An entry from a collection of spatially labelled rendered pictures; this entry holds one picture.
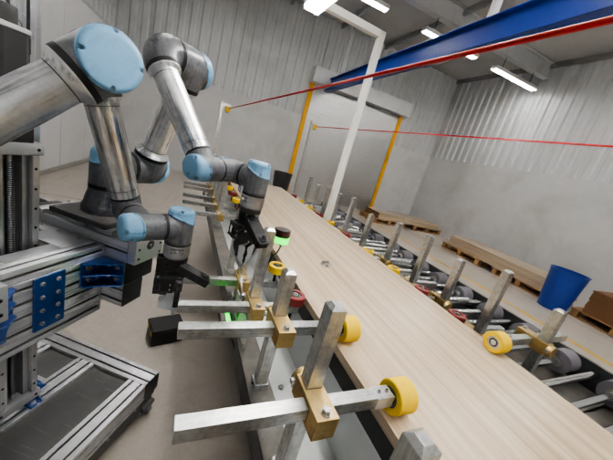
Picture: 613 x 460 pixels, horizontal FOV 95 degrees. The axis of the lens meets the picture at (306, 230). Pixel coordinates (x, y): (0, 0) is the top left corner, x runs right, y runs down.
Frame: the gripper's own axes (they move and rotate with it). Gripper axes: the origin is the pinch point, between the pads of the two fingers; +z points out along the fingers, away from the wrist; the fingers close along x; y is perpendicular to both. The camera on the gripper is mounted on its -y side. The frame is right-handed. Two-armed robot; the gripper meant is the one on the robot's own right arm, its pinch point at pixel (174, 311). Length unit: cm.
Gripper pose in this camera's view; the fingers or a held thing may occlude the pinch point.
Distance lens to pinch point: 105.9
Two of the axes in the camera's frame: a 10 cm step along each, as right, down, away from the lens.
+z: -2.6, 9.3, 2.6
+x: 3.7, 3.4, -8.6
